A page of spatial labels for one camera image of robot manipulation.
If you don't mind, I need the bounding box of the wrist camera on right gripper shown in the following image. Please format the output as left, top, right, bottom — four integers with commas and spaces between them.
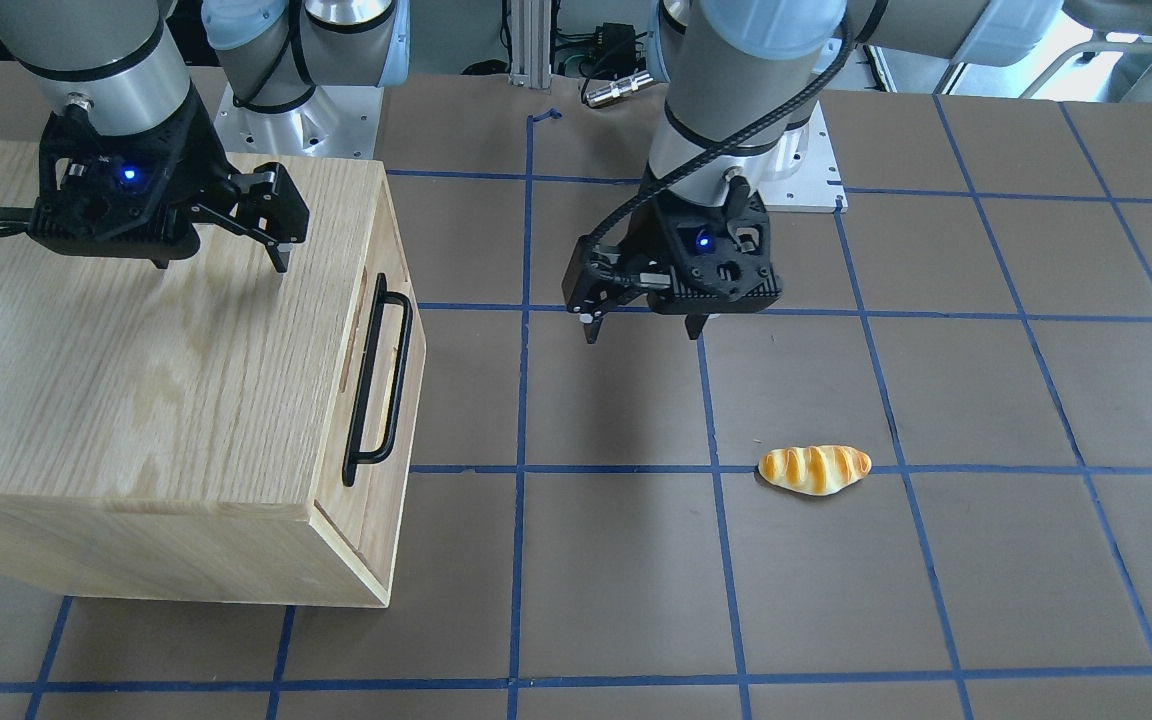
26, 138, 200, 270

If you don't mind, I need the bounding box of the black drawer handle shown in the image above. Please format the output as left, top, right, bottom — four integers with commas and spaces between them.
341, 273, 414, 488

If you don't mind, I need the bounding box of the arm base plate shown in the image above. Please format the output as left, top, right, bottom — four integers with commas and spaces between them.
760, 104, 849, 213
214, 86, 385, 160

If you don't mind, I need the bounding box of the aluminium frame post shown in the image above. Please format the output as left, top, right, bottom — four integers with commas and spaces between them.
506, 0, 556, 92

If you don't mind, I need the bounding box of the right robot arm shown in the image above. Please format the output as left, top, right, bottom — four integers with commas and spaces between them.
0, 1, 410, 273

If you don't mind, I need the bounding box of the wooden drawer cabinet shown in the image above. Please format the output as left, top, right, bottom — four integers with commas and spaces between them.
0, 156, 387, 606

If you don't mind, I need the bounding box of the wooden drawer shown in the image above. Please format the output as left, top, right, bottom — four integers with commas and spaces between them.
314, 162, 426, 609

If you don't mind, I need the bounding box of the toy bread loaf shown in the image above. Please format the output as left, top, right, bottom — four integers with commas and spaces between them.
756, 445, 873, 497

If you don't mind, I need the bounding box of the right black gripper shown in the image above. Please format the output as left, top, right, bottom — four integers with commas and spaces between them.
36, 94, 311, 274

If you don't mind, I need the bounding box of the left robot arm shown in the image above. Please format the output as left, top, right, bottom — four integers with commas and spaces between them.
562, 1, 1061, 343

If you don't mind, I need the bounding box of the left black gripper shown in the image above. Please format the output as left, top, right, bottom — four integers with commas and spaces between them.
562, 191, 772, 344

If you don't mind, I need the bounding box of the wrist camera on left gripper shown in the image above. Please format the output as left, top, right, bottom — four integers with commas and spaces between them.
626, 213, 785, 316

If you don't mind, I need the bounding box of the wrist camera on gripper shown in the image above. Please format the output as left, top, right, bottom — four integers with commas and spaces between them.
26, 138, 200, 270
626, 213, 785, 316

